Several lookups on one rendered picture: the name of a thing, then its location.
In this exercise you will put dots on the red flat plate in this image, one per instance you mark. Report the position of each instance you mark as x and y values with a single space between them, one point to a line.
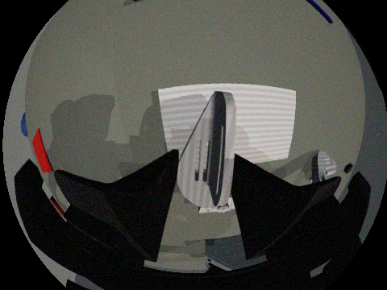
41 153

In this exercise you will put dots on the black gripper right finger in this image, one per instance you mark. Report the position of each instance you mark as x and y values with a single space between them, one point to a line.
267 206

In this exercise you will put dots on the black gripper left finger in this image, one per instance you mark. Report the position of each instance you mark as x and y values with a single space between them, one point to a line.
137 204

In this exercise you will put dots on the blue rectangular bar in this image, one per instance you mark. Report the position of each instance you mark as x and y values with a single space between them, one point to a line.
317 7

